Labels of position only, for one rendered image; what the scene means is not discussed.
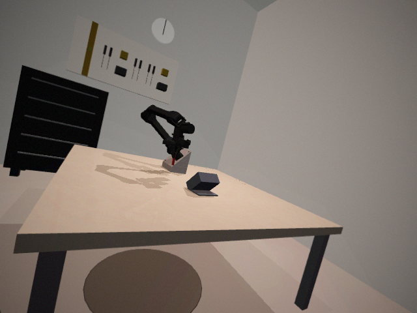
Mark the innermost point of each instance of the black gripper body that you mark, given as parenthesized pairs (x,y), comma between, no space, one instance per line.
(172,142)

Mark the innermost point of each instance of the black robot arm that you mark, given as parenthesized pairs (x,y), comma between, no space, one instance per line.
(172,117)

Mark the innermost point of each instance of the grey square panel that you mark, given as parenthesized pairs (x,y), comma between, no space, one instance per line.
(201,183)

